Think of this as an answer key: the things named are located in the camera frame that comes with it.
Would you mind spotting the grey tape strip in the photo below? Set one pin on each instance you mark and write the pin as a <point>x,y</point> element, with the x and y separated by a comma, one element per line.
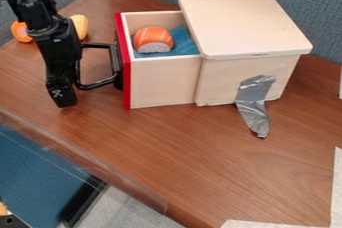
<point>253,102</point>

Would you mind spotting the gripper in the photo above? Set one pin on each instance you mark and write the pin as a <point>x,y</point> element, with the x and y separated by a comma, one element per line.
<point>59,43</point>

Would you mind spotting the blue cloth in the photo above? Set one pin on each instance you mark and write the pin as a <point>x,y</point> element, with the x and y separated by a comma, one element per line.
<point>186,43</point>

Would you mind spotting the cabinet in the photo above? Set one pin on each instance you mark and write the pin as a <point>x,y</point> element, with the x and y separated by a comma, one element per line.
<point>242,28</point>

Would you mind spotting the orange toy salmon sushi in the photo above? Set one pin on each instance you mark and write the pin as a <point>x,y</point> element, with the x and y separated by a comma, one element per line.
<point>152,39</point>

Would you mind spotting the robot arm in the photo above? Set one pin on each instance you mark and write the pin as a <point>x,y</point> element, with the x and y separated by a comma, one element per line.
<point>27,3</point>

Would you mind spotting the drawer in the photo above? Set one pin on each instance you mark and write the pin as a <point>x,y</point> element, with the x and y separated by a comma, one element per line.
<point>162,78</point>

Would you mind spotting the yellow toy corn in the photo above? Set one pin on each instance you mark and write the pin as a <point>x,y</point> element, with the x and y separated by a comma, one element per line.
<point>80,24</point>

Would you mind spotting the orange toy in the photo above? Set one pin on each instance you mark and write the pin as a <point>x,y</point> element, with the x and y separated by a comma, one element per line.
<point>20,32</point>

